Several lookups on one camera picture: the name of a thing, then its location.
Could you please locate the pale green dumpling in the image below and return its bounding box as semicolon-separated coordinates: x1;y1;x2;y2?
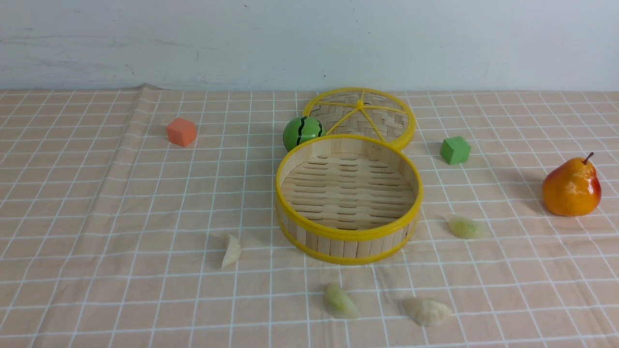
447;215;486;239

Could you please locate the beige white dumpling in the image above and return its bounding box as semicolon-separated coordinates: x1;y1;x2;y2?
402;297;453;327

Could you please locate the bamboo steamer tray yellow rim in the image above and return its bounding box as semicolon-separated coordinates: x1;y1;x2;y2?
274;134;424;266

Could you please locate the bamboo steamer lid yellow rim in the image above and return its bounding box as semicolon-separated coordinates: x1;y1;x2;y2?
302;87;416;150

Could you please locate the green watermelon toy ball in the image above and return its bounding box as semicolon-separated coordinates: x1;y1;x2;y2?
283;116;325;152

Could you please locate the orange foam cube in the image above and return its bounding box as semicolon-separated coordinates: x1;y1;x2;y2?
166;117;197;147

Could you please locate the green foam cube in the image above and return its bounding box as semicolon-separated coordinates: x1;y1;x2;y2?
440;136;472;165

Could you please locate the beige checkered tablecloth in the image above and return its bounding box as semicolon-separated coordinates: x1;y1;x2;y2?
0;87;619;348

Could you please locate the orange red toy pear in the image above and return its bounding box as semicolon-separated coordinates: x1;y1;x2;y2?
542;152;602;217

